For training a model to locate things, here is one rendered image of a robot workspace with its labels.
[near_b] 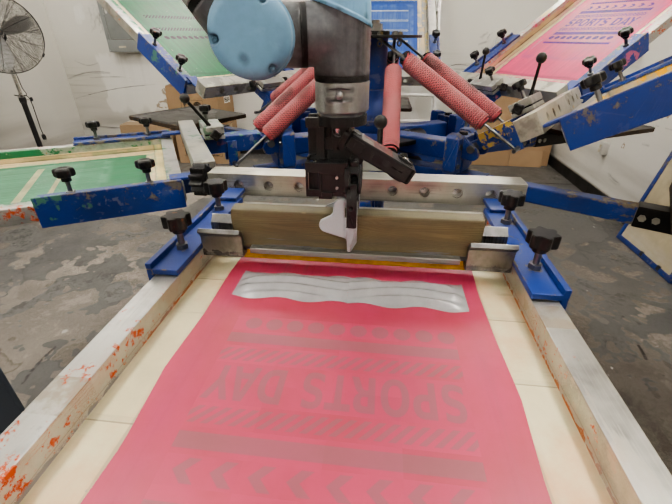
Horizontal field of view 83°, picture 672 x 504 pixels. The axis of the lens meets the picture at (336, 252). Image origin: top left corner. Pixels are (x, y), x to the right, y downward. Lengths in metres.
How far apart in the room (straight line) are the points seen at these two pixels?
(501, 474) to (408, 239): 0.35
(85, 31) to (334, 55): 5.36
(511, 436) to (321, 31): 0.50
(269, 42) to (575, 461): 0.48
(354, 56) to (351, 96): 0.05
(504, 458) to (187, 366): 0.36
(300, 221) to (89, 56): 5.33
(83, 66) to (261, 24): 5.56
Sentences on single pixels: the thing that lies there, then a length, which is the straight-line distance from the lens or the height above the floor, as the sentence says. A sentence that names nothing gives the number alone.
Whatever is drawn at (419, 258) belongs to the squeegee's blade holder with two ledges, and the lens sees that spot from 0.63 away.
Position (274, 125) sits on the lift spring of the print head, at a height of 1.07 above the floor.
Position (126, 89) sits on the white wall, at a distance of 5.66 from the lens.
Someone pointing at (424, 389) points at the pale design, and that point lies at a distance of 0.47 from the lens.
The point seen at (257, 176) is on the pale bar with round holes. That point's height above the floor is 1.04.
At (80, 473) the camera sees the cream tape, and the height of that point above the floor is 0.96.
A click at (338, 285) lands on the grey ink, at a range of 0.61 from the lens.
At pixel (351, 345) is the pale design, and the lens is 0.51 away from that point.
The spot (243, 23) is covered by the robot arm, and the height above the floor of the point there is 1.31.
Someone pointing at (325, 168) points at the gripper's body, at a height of 1.14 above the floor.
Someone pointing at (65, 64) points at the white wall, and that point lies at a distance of 6.05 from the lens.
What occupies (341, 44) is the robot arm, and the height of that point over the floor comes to 1.30.
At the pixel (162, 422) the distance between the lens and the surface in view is 0.47.
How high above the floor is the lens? 1.31
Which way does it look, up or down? 29 degrees down
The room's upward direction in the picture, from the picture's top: straight up
